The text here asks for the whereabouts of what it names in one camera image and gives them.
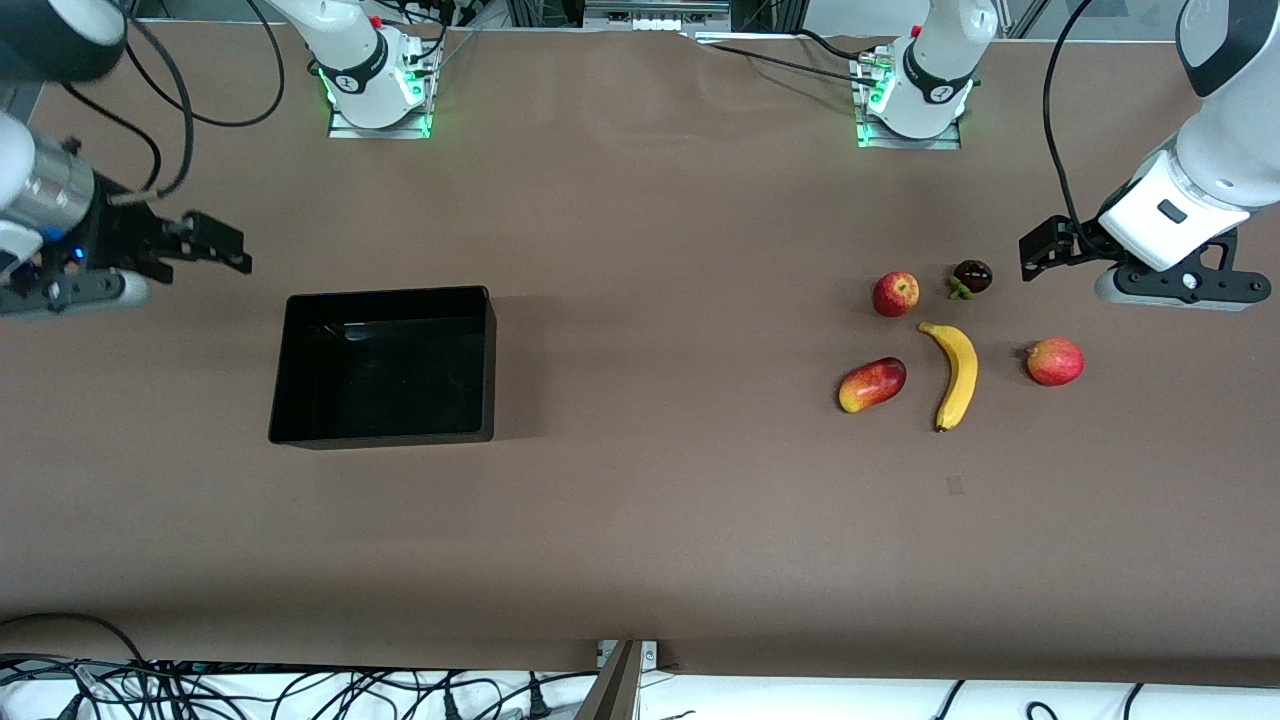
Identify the small red apple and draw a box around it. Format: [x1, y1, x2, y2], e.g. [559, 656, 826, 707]
[873, 271, 921, 318]

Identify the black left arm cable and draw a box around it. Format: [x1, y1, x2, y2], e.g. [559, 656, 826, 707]
[1042, 0, 1101, 256]

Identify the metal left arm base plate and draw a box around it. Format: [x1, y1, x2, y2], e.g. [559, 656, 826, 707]
[855, 60, 963, 151]

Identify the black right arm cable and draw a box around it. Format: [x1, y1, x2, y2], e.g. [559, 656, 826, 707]
[60, 0, 287, 201]

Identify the red yellow mango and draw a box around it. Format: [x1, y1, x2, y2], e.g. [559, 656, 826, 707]
[838, 357, 908, 414]

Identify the aluminium frame structure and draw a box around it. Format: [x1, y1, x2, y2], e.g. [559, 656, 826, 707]
[505, 0, 811, 33]

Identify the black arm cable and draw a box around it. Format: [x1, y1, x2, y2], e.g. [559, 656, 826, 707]
[1042, 0, 1101, 256]
[60, 0, 287, 201]

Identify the small metal bracket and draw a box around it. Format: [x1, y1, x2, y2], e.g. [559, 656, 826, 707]
[597, 640, 659, 671]

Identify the black plastic box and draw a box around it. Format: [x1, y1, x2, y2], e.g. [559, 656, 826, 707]
[268, 286, 497, 449]

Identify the dark purple mangosteen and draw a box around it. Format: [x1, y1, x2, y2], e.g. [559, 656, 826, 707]
[948, 259, 994, 301]

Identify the black looped floor cable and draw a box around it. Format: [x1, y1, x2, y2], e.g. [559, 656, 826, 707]
[0, 612, 151, 666]

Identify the red apple far right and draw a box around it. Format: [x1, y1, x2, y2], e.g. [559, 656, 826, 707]
[1024, 337, 1086, 387]

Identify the yellow banana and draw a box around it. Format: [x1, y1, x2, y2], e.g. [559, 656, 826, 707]
[918, 321, 979, 433]

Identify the black base cable bundle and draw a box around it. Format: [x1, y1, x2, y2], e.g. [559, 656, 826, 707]
[375, 0, 476, 66]

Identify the dark metal bar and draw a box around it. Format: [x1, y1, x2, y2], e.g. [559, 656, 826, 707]
[575, 640, 643, 720]

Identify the brown table cover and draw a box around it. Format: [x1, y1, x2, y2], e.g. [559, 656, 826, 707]
[0, 20, 1280, 686]

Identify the black cable tangle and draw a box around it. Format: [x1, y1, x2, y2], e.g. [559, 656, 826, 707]
[0, 655, 601, 720]

